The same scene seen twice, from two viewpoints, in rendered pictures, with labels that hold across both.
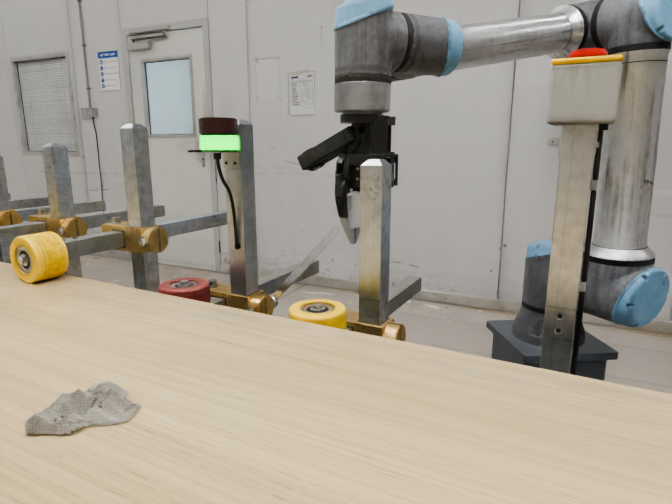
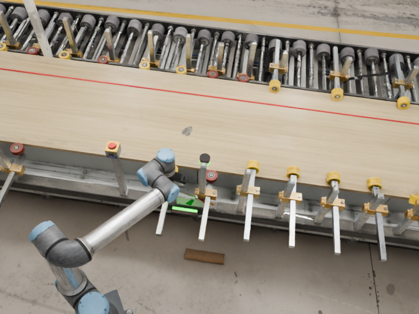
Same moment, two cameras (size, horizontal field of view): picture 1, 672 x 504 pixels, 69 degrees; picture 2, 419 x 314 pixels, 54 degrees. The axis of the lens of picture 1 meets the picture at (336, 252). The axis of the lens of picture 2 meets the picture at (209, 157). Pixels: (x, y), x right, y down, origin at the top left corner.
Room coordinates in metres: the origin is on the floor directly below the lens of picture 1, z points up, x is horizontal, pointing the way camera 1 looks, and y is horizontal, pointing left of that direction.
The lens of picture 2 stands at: (1.99, -0.31, 3.05)
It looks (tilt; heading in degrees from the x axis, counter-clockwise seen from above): 55 degrees down; 157
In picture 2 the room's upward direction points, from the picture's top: 4 degrees clockwise
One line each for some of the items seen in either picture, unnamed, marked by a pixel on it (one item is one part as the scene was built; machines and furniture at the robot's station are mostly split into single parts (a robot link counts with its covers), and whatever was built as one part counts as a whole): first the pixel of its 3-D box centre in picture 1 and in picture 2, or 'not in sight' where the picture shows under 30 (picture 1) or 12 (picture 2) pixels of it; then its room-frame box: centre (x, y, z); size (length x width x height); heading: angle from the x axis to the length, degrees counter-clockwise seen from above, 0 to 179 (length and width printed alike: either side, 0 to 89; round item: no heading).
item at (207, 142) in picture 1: (219, 142); not in sight; (0.79, 0.18, 1.13); 0.06 x 0.06 x 0.02
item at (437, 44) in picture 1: (419, 47); (151, 174); (0.87, -0.14, 1.29); 0.12 x 0.12 x 0.09; 27
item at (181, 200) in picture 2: not in sight; (196, 203); (0.84, 0.12, 0.75); 0.26 x 0.01 x 0.10; 62
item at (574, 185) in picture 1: (563, 306); (119, 174); (0.59, -0.29, 0.93); 0.05 x 0.05 x 0.45; 62
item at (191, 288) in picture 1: (186, 314); (211, 179); (0.76, 0.25, 0.85); 0.08 x 0.08 x 0.11
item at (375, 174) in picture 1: (373, 316); not in sight; (0.71, -0.06, 0.87); 0.04 x 0.04 x 0.48; 62
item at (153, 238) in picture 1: (135, 237); (247, 191); (0.96, 0.40, 0.95); 0.14 x 0.06 x 0.05; 62
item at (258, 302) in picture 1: (234, 303); (206, 193); (0.84, 0.18, 0.85); 0.14 x 0.06 x 0.05; 62
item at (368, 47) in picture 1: (364, 43); (166, 160); (0.81, -0.05, 1.28); 0.10 x 0.09 x 0.12; 117
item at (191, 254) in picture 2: not in sight; (204, 256); (0.94, 0.17, 0.04); 0.30 x 0.08 x 0.08; 62
